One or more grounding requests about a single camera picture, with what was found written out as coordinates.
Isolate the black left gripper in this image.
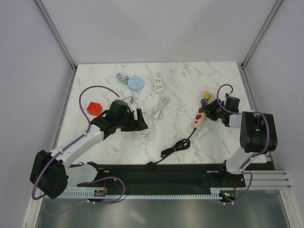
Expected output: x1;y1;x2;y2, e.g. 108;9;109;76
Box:
116;109;148;133

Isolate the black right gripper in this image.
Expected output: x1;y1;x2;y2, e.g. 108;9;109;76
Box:
200;99;228;122

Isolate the grey plug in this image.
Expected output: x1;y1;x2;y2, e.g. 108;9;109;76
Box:
200;98;208;107

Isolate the beige red power strip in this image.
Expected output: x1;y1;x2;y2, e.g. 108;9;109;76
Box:
191;93;215;130

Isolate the white adapter plug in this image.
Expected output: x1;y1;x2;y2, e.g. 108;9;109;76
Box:
133;129;150;140

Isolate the yellow plug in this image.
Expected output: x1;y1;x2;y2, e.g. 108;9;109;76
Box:
202;90;211;101

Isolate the black plug with cable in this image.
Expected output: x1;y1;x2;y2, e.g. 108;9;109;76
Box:
146;128;197;170

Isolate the red socket cube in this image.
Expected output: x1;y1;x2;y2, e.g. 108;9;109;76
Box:
86;102;103;116

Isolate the white power strip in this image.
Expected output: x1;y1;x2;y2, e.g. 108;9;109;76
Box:
153;72;164;94

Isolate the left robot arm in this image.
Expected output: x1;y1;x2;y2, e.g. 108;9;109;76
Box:
30;100;148;200

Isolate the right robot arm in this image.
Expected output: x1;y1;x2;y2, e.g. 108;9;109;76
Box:
199;95;277;187

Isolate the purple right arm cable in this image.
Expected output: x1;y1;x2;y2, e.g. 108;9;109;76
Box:
217;84;271;206

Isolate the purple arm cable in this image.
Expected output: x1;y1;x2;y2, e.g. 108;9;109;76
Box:
217;84;271;206
32;85;126;215

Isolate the white coiled strip cable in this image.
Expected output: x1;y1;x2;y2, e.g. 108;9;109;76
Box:
151;93;171;121

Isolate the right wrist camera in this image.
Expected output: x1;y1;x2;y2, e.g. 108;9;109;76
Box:
225;92;232;97

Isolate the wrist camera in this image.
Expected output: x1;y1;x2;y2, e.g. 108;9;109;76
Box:
225;92;232;97
122;96;134;105

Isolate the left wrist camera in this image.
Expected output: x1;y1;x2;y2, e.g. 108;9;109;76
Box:
122;96;134;105

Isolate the grey coiled socket cable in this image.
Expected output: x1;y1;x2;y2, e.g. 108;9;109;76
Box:
115;72;145;92

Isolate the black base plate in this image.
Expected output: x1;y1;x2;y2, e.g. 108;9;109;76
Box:
68;163;276;190

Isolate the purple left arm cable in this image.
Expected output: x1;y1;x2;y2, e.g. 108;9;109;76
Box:
32;85;126;215

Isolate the white slotted cable duct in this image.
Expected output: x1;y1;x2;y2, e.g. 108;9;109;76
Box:
58;187;222;200

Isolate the aluminium front rail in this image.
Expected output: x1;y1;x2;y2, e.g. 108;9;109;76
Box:
33;170;293;190

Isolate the right aluminium frame post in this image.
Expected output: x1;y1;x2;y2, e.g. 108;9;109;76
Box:
240;0;285;69

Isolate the aluminium frame post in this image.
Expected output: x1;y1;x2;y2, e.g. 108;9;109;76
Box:
240;0;285;69
33;0;78;71

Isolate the left aluminium frame post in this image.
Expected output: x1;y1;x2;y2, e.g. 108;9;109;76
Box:
33;0;78;71

